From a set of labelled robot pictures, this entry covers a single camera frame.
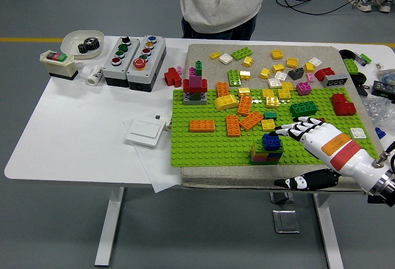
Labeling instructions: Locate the orange long brick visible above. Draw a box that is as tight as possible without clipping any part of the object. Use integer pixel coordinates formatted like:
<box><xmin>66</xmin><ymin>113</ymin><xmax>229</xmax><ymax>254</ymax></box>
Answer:
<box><xmin>239</xmin><ymin>110</ymin><xmax>265</xmax><ymax>131</ymax></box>
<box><xmin>225</xmin><ymin>114</ymin><xmax>241</xmax><ymax>138</ymax></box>
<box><xmin>188</xmin><ymin>119</ymin><xmax>216</xmax><ymax>133</ymax></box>
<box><xmin>236</xmin><ymin>95</ymin><xmax>253</xmax><ymax>117</ymax></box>

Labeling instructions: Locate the lime green studded baseplate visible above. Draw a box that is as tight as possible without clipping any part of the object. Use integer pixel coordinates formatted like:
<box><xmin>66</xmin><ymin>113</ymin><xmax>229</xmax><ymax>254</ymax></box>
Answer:
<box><xmin>170</xmin><ymin>86</ymin><xmax>381</xmax><ymax>167</ymax></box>

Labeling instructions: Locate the white wall switch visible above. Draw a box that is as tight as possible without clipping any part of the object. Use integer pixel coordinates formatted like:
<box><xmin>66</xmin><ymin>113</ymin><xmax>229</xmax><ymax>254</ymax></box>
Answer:
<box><xmin>125</xmin><ymin>119</ymin><xmax>163</xmax><ymax>148</ymax></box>

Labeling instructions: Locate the red wide brick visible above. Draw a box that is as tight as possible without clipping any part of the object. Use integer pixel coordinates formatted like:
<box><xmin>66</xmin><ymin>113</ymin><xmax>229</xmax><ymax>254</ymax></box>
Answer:
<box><xmin>183</xmin><ymin>78</ymin><xmax>208</xmax><ymax>94</ymax></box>

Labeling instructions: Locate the silver metal clip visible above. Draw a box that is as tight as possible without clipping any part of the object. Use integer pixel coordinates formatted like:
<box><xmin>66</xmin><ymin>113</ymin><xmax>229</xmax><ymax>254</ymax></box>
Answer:
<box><xmin>352</xmin><ymin>52</ymin><xmax>368</xmax><ymax>67</ymax></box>

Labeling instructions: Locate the lime green medium brick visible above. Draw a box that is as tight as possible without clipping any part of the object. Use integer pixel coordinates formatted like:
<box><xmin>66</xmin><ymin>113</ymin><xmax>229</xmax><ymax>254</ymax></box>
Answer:
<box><xmin>343</xmin><ymin>58</ymin><xmax>360</xmax><ymax>75</ymax></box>
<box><xmin>227</xmin><ymin>69</ymin><xmax>243</xmax><ymax>88</ymax></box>

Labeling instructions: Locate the dark green long brick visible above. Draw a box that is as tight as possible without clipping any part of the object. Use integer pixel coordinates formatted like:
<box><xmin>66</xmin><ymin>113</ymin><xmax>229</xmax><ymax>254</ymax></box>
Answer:
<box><xmin>289</xmin><ymin>101</ymin><xmax>318</xmax><ymax>117</ymax></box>

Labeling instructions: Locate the clear bag of blue parts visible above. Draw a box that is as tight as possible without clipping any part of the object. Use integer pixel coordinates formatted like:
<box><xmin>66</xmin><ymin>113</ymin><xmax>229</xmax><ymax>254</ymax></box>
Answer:
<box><xmin>378</xmin><ymin>68</ymin><xmax>395</xmax><ymax>81</ymax></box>

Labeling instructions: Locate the dark circuit board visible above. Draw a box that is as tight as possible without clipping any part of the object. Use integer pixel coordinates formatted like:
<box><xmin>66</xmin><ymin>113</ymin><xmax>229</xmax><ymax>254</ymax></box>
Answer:
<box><xmin>372</xmin><ymin>80</ymin><xmax>395</xmax><ymax>99</ymax></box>

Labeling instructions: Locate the magenta pink square brick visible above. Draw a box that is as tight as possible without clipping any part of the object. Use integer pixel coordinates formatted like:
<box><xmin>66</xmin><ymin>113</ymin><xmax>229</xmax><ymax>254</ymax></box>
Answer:
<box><xmin>295</xmin><ymin>81</ymin><xmax>312</xmax><ymax>96</ymax></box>

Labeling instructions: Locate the white plastic bowl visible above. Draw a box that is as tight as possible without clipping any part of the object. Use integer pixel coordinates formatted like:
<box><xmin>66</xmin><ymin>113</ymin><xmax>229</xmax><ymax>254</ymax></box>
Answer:
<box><xmin>60</xmin><ymin>30</ymin><xmax>105</xmax><ymax>60</ymax></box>

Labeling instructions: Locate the grey brick with holes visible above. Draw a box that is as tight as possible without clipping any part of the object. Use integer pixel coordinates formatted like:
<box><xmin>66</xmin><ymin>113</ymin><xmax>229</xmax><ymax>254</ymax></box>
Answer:
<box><xmin>322</xmin><ymin>73</ymin><xmax>349</xmax><ymax>88</ymax></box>

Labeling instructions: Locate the pink tall brick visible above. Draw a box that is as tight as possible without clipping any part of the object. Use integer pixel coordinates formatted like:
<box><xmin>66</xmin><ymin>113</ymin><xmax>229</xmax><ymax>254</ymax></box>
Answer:
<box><xmin>188</xmin><ymin>67</ymin><xmax>203</xmax><ymax>87</ymax></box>

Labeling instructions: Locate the grey arch brick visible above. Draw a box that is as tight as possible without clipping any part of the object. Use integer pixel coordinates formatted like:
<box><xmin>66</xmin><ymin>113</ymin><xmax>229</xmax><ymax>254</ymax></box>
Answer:
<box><xmin>183</xmin><ymin>91</ymin><xmax>208</xmax><ymax>106</ymax></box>

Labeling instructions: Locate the grey-brown mat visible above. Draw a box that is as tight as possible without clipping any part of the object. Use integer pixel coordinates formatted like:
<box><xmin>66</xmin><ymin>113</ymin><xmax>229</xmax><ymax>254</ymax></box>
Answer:
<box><xmin>180</xmin><ymin>43</ymin><xmax>395</xmax><ymax>196</ymax></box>

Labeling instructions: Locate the grey emergency-stop control box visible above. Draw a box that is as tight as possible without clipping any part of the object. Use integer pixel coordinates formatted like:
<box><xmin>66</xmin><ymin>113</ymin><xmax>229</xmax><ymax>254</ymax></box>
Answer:
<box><xmin>126</xmin><ymin>35</ymin><xmax>167</xmax><ymax>93</ymax></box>

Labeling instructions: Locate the white table leg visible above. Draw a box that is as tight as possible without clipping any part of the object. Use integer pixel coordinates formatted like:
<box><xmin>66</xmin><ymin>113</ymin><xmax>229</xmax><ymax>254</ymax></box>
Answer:
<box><xmin>312</xmin><ymin>193</ymin><xmax>344</xmax><ymax>269</ymax></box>
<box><xmin>94</xmin><ymin>186</ymin><xmax>126</xmax><ymax>267</ymax></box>

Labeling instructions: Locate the lime green long brick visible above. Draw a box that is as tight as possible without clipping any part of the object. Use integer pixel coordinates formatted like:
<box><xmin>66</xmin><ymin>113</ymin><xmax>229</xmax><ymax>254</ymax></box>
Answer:
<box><xmin>231</xmin><ymin>47</ymin><xmax>253</xmax><ymax>62</ymax></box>

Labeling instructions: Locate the white pipe tee fitting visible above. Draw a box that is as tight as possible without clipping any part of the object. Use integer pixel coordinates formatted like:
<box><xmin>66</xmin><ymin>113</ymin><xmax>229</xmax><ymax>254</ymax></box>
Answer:
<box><xmin>81</xmin><ymin>64</ymin><xmax>104</xmax><ymax>86</ymax></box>

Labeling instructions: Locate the blue square brick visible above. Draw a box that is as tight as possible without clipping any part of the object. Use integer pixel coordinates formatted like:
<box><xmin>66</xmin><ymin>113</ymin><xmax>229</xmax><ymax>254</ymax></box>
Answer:
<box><xmin>261</xmin><ymin>133</ymin><xmax>283</xmax><ymax>152</ymax></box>

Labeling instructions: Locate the metal floor socket box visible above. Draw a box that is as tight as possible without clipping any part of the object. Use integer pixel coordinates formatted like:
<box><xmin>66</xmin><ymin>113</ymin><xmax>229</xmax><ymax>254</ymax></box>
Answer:
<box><xmin>271</xmin><ymin>209</ymin><xmax>301</xmax><ymax>234</ymax></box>

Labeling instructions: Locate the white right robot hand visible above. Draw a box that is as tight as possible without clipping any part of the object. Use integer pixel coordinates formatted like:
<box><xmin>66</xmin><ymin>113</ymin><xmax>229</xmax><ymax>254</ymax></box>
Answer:
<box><xmin>265</xmin><ymin>115</ymin><xmax>390</xmax><ymax>192</ymax></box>

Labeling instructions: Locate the red cross-shaped brick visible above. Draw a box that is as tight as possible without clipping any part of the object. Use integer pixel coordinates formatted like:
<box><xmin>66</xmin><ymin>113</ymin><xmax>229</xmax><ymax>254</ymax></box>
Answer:
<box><xmin>164</xmin><ymin>67</ymin><xmax>183</xmax><ymax>88</ymax></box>

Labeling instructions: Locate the white paper sheet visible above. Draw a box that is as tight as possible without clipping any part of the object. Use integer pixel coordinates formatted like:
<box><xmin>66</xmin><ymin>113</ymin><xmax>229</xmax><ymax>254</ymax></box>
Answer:
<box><xmin>123</xmin><ymin>117</ymin><xmax>183</xmax><ymax>194</ymax></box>

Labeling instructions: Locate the black table control panel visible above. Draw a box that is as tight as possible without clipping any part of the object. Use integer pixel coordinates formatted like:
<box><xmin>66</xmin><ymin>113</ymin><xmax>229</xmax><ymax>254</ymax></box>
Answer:
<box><xmin>367</xmin><ymin>194</ymin><xmax>395</xmax><ymax>204</ymax></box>

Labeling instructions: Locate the multicolour brick stack lime top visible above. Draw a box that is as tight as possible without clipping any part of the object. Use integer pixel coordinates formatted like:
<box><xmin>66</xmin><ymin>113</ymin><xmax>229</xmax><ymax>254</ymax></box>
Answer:
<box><xmin>249</xmin><ymin>138</ymin><xmax>285</xmax><ymax>165</ymax></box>

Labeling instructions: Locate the yellow curved brick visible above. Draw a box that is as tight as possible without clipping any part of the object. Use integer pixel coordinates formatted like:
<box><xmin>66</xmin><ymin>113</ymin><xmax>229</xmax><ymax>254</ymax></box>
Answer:
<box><xmin>214</xmin><ymin>94</ymin><xmax>239</xmax><ymax>112</ymax></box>

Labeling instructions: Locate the dark grey slope brick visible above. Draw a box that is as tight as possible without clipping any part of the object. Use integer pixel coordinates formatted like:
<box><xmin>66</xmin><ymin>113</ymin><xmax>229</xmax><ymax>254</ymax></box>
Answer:
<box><xmin>288</xmin><ymin>67</ymin><xmax>306</xmax><ymax>81</ymax></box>

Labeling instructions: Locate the beige red-green switch box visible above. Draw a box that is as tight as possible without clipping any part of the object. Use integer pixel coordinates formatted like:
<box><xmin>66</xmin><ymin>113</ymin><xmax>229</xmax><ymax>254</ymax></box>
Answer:
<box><xmin>39</xmin><ymin>49</ymin><xmax>78</xmax><ymax>81</ymax></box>

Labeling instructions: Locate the large red stepped brick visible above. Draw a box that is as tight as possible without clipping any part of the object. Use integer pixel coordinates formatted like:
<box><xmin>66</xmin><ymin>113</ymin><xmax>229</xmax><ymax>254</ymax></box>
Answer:
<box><xmin>331</xmin><ymin>93</ymin><xmax>357</xmax><ymax>117</ymax></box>

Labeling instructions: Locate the grey four-button control box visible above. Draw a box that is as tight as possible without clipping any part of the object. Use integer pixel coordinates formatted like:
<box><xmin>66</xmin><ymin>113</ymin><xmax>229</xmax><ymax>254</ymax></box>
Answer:
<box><xmin>102</xmin><ymin>36</ymin><xmax>141</xmax><ymax>88</ymax></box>

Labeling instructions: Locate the clear plastic bag of screws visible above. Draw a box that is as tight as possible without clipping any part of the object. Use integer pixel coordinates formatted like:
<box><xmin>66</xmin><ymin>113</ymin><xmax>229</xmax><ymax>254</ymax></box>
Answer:
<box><xmin>360</xmin><ymin>96</ymin><xmax>395</xmax><ymax>128</ymax></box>

